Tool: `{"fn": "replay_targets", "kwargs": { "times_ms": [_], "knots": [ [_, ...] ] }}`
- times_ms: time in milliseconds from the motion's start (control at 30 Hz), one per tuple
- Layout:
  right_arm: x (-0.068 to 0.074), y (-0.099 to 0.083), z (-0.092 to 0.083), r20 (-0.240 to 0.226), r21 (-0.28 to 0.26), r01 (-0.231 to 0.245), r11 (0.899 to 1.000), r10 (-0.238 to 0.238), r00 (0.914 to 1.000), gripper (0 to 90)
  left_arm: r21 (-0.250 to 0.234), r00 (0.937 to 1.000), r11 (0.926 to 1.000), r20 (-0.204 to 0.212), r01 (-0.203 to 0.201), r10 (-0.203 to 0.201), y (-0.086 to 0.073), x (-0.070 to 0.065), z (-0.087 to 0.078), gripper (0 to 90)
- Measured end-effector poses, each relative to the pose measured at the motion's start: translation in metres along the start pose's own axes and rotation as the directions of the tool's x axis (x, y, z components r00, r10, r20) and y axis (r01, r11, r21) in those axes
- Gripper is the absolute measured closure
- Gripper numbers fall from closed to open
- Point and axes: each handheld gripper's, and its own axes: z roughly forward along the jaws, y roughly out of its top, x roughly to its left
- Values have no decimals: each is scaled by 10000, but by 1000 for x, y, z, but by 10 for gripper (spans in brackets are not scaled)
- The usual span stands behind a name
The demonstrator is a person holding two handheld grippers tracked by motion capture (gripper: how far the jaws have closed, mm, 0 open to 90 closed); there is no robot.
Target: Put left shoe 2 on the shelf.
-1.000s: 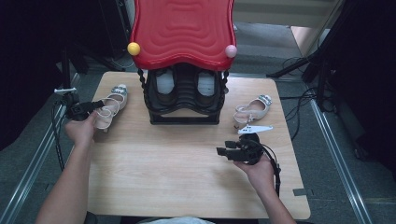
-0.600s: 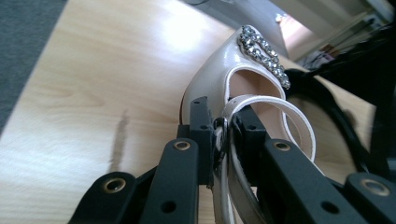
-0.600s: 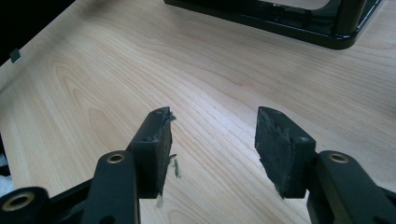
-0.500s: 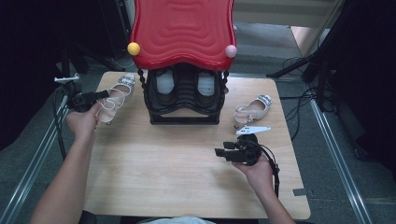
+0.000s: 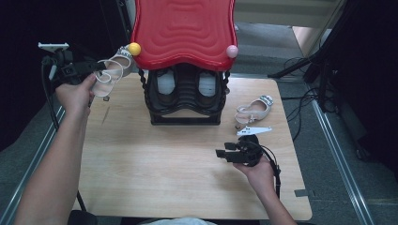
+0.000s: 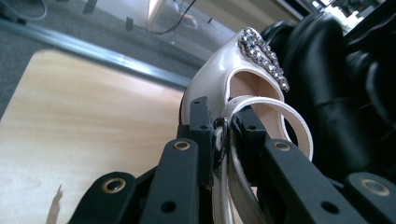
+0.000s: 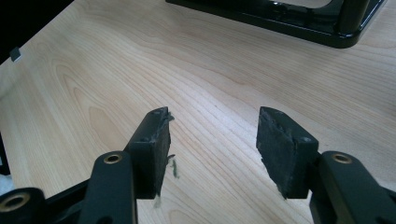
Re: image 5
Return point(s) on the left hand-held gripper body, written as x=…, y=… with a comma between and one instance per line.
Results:
x=67, y=70

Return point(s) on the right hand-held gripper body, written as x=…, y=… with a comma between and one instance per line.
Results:
x=247, y=153

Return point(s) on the black leather shoe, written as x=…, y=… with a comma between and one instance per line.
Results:
x=165, y=84
x=207, y=86

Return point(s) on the red and black shoe rack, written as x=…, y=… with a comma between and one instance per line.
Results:
x=184, y=37

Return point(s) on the person's right hand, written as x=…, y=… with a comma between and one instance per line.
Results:
x=258, y=176

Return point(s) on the person's left hand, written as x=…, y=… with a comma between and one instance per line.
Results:
x=75, y=97

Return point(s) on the yellow ball knob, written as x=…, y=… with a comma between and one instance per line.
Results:
x=134, y=49

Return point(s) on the grey tape strip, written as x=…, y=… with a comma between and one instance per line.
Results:
x=301, y=192

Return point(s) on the person's white shirt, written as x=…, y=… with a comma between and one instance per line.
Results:
x=176, y=222

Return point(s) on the pink ball knob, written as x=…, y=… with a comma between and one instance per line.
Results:
x=232, y=52

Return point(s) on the black tripod stand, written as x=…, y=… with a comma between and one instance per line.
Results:
x=316, y=56

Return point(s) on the metal floor rail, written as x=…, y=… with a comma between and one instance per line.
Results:
x=341, y=156
x=47, y=131

